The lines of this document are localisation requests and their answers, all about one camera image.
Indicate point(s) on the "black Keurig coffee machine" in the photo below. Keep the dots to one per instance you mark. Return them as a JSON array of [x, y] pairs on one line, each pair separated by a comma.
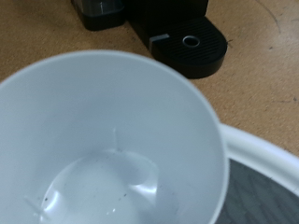
[[187, 40]]

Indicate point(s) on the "white two-tier turntable shelf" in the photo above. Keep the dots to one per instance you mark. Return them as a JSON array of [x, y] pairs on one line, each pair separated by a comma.
[[261, 174]]

